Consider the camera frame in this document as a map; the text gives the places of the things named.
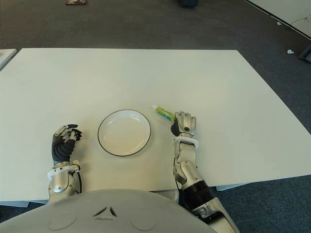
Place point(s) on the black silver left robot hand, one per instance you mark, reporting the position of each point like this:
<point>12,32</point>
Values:
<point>60,149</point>

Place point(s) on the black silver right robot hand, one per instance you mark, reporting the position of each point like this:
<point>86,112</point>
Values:
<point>184,123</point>

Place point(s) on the green white toothpaste tube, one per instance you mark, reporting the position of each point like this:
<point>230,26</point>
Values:
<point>164,113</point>

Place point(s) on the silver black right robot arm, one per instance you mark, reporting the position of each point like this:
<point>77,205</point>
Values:
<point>185,150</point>

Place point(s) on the white plate with black rim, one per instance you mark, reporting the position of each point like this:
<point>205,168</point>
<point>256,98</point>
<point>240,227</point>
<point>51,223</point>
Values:
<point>124,133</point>

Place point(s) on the grey robot torso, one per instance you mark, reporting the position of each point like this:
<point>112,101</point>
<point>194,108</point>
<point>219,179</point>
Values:
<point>97,211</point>

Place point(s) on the white side table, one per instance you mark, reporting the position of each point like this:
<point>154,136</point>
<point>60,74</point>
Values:
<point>5,57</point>

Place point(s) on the dark object on floor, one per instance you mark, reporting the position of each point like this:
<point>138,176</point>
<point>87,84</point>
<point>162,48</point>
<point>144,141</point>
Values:
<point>187,2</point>

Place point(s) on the dark blue grey object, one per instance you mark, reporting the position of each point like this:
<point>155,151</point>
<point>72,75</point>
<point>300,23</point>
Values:
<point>307,53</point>

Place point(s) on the colourful flat box on floor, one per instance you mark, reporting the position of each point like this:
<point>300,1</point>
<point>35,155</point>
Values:
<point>75,2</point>

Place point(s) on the white board with black edge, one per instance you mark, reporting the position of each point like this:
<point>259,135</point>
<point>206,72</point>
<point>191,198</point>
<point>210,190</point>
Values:
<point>289,11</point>

